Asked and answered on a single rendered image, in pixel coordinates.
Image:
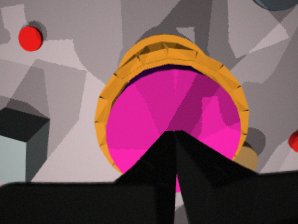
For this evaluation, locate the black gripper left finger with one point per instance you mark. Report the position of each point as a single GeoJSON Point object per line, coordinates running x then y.
{"type": "Point", "coordinates": [123, 202]}

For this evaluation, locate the red disc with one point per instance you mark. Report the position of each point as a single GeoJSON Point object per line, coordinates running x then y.
{"type": "Point", "coordinates": [30, 38]}
{"type": "Point", "coordinates": [293, 141]}

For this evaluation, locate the tan round disc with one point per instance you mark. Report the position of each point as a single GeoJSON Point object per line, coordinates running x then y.
{"type": "Point", "coordinates": [247, 157]}

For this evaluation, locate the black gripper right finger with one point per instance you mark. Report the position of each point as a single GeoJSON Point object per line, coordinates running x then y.
{"type": "Point", "coordinates": [217, 190]}

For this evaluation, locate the dark grey flat disc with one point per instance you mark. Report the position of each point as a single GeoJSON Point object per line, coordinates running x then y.
{"type": "Point", "coordinates": [276, 5]}

